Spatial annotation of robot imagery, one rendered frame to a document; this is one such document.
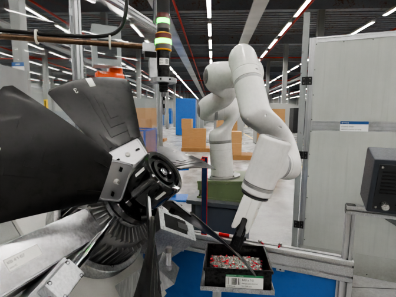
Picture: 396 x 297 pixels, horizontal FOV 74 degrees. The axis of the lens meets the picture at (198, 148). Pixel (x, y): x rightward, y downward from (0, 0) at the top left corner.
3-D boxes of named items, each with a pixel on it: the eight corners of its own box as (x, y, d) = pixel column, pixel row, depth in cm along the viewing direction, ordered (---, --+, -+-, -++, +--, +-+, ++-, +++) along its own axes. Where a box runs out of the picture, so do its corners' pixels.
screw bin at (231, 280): (203, 288, 84) (203, 267, 83) (205, 260, 101) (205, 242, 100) (273, 292, 82) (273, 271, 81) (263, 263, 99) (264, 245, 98)
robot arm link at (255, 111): (264, 99, 91) (286, 184, 78) (227, 87, 82) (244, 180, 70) (284, 84, 84) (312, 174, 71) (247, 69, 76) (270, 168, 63)
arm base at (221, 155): (206, 174, 154) (204, 142, 152) (239, 172, 151) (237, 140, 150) (203, 181, 135) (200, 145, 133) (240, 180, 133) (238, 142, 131)
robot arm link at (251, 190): (247, 174, 77) (243, 183, 78) (241, 180, 69) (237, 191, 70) (275, 185, 75) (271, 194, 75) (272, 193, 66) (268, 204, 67)
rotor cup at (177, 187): (98, 201, 59) (135, 168, 55) (116, 166, 72) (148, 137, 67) (147, 236, 64) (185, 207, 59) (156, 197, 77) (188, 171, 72)
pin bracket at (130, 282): (114, 286, 67) (137, 270, 64) (128, 276, 72) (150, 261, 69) (125, 308, 65) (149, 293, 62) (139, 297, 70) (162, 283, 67)
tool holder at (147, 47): (143, 80, 67) (142, 39, 65) (142, 83, 73) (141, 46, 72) (178, 82, 69) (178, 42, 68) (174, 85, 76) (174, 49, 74)
